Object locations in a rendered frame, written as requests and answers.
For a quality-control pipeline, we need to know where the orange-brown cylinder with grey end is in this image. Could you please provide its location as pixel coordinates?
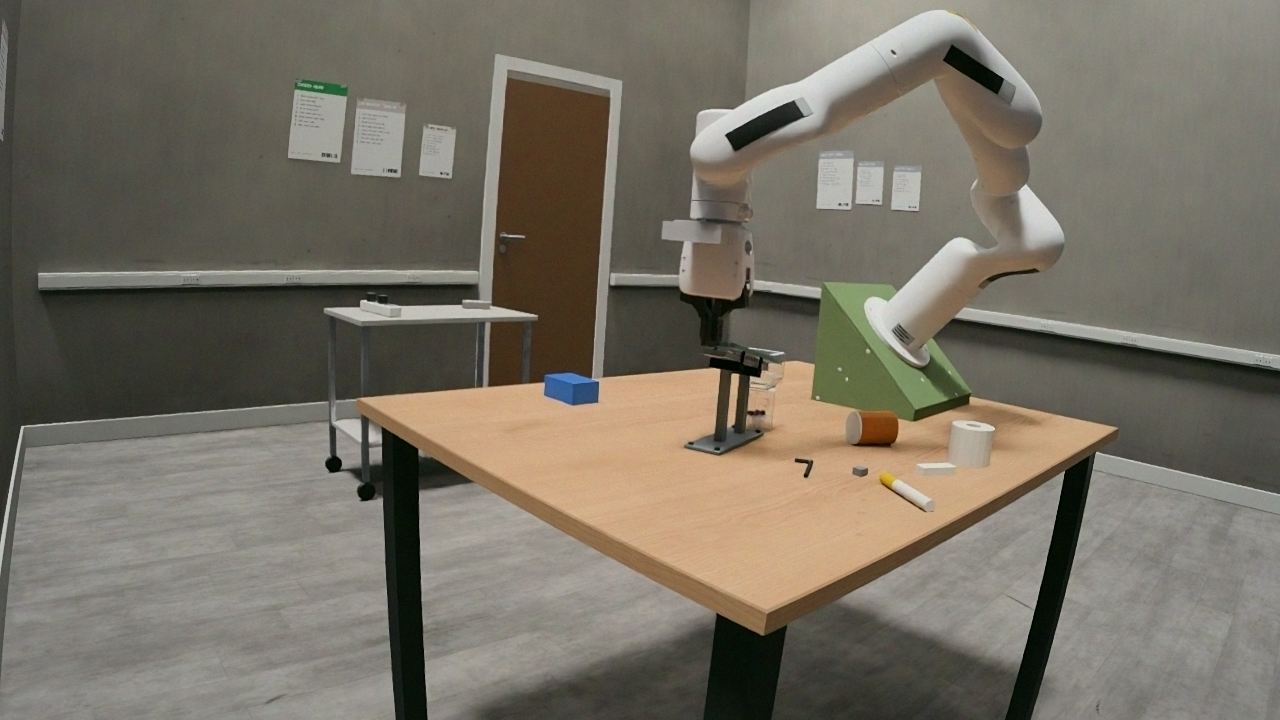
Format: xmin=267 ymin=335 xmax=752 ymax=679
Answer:
xmin=845 ymin=411 xmax=899 ymax=445

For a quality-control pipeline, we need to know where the white cylinder with yellow cap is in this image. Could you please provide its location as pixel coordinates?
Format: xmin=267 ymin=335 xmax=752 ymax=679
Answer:
xmin=879 ymin=471 xmax=934 ymax=512

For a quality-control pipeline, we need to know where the blue rectangular block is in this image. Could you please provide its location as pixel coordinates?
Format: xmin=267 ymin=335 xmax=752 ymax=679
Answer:
xmin=544 ymin=373 xmax=600 ymax=406

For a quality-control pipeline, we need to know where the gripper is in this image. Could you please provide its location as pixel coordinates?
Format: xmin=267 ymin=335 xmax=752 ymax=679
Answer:
xmin=678 ymin=225 xmax=754 ymax=347

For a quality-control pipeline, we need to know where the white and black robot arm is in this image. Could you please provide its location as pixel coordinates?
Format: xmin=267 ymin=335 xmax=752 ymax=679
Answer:
xmin=662 ymin=10 xmax=1065 ymax=368

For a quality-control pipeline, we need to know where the clear plastic vial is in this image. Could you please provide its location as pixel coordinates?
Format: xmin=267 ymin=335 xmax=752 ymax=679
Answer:
xmin=745 ymin=388 xmax=776 ymax=433

